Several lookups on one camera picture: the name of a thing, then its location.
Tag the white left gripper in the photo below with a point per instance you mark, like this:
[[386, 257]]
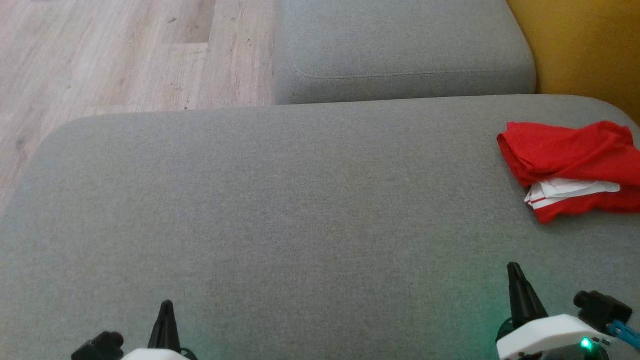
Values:
[[160, 355]]

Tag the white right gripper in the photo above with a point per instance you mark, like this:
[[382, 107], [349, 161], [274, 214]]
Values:
[[545, 337]]

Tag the red shorts with white trim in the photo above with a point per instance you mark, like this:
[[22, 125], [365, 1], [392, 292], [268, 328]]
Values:
[[565, 150]]

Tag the large grey sofa seat cushion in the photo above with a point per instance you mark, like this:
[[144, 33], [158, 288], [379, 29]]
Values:
[[280, 215]]

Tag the small grey sofa cushion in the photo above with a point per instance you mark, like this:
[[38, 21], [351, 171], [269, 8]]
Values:
[[400, 40]]

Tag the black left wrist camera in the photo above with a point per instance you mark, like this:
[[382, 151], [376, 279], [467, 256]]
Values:
[[100, 345]]

